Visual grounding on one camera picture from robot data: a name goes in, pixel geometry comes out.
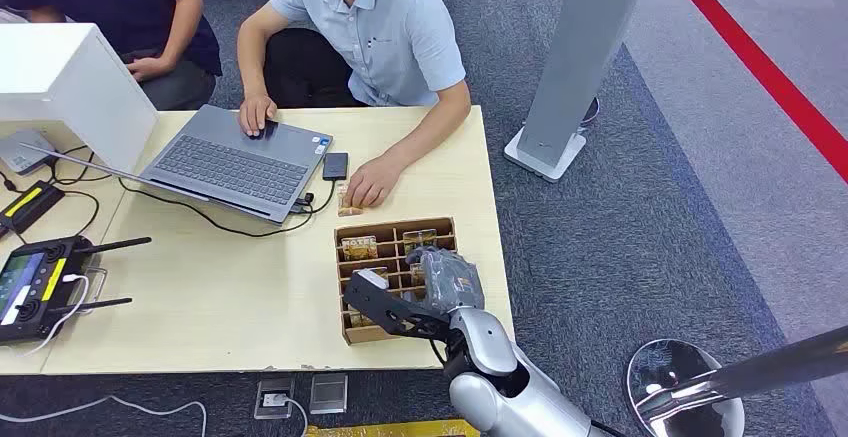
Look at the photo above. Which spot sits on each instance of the white monitor housing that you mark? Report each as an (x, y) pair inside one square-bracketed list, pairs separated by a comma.
[(60, 83)]

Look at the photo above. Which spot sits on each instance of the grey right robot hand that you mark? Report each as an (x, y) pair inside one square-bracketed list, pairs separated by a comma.
[(450, 282)]

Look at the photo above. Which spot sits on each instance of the cardboard card organiser box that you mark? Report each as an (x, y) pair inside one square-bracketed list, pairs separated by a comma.
[(351, 336)]

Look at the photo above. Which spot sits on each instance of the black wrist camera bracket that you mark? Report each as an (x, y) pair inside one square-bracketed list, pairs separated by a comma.
[(391, 311)]

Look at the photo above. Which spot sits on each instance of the yellow floor strip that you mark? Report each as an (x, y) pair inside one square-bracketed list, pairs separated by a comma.
[(397, 429)]

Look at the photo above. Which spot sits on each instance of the floor socket with plug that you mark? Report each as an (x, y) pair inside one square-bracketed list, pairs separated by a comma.
[(273, 397)]

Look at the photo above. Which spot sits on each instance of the grey laptop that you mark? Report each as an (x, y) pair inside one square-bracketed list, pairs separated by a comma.
[(232, 169)]

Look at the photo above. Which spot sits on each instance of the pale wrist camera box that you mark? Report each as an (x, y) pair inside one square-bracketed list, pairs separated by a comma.
[(373, 279)]

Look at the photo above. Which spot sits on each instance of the grey kiosk stand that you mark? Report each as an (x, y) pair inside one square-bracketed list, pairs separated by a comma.
[(576, 56)]

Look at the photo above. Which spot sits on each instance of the person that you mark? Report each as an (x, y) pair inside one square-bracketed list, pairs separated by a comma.
[(132, 3), (391, 36)]

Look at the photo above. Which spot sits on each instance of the person's right forearm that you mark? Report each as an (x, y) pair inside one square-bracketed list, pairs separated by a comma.
[(252, 63)]

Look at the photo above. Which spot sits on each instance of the closed floor socket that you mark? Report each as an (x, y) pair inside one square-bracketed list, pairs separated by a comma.
[(328, 393)]

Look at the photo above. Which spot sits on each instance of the gold hotel card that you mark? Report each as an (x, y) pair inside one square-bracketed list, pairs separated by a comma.
[(418, 238), (344, 207), (358, 248), (361, 319)]

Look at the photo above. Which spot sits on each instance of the red barrier belt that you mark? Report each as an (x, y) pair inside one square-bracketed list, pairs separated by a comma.
[(762, 70)]

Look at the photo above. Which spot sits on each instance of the small grey box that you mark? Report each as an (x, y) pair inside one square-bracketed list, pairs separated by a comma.
[(23, 152)]

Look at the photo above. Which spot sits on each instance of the black remote controller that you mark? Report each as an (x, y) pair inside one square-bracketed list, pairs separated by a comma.
[(33, 288)]

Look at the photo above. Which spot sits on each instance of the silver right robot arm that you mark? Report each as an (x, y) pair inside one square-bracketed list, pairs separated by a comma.
[(503, 381)]

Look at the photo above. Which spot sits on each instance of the black device with yellow label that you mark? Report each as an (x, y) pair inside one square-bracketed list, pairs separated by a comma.
[(26, 205)]

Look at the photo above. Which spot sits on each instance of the person's left forearm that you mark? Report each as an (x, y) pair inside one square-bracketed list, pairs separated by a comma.
[(434, 122)]

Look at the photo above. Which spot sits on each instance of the chrome stanchion post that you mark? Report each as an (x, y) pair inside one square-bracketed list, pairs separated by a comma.
[(702, 388)]

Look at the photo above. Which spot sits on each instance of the person's left hand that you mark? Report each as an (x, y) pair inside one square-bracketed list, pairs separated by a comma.
[(374, 182)]

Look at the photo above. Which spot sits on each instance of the person's right hand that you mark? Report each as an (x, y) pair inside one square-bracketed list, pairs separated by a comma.
[(257, 114)]

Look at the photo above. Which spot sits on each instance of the person's hand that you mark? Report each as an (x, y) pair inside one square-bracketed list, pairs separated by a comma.
[(142, 68)]

